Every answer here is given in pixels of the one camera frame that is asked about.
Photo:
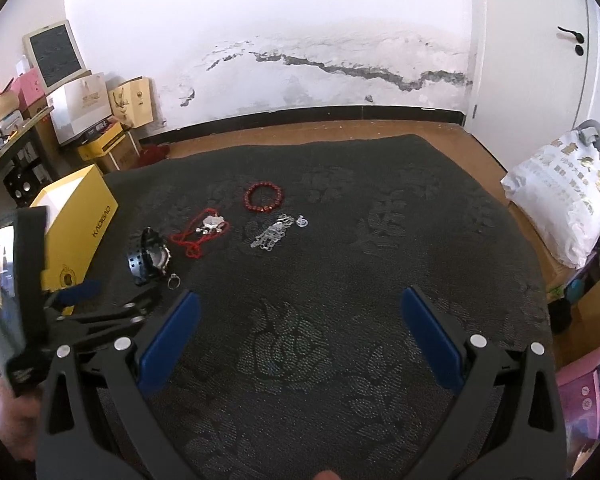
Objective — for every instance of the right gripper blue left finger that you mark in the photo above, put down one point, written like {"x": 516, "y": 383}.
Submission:
{"x": 96, "y": 422}

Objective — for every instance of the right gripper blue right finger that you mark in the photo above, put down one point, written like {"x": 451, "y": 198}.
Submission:
{"x": 505, "y": 419}

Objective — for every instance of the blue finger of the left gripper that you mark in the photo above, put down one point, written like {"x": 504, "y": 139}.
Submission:
{"x": 71, "y": 296}
{"x": 97, "y": 330}

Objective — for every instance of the black wrist watch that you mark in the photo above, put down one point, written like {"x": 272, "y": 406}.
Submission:
{"x": 148, "y": 257}

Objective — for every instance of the small silver pendant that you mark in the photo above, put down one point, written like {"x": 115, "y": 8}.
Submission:
{"x": 301, "y": 222}

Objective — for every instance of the left hand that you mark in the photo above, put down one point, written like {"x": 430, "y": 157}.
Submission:
{"x": 19, "y": 417}

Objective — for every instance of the yellow open box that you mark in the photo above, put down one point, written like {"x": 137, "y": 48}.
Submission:
{"x": 80, "y": 208}

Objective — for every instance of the pink printed box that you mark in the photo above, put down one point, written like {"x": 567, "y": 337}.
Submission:
{"x": 579, "y": 393}

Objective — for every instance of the black speaker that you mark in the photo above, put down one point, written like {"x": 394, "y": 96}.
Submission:
{"x": 25, "y": 180}

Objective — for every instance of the dark desk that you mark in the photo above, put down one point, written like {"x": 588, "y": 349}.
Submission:
{"x": 27, "y": 134}

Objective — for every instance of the brown cardboard box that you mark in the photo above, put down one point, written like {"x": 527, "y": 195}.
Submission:
{"x": 120, "y": 154}

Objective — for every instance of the yellow flat box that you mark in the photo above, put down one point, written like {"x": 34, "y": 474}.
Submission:
{"x": 101, "y": 145}

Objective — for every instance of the red cloth on floor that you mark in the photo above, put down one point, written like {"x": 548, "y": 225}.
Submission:
{"x": 151, "y": 154}

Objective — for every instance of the white gift bag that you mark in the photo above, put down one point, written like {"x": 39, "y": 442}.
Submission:
{"x": 77, "y": 106}

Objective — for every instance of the tan gift bag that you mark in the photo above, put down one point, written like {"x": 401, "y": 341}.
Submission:
{"x": 131, "y": 102}

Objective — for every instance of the dark patterned floral cloth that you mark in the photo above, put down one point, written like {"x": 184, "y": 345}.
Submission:
{"x": 301, "y": 361}

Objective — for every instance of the beige woven bag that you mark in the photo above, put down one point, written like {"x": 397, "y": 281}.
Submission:
{"x": 9, "y": 101}

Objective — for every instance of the white printed plastic bag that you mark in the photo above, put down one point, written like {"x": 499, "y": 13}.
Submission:
{"x": 558, "y": 190}

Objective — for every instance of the white framed monitor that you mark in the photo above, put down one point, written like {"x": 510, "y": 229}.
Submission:
{"x": 52, "y": 50}

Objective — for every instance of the white door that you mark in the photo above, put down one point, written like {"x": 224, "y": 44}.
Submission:
{"x": 529, "y": 85}

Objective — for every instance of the black door handle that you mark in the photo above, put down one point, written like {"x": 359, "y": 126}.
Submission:
{"x": 578, "y": 37}

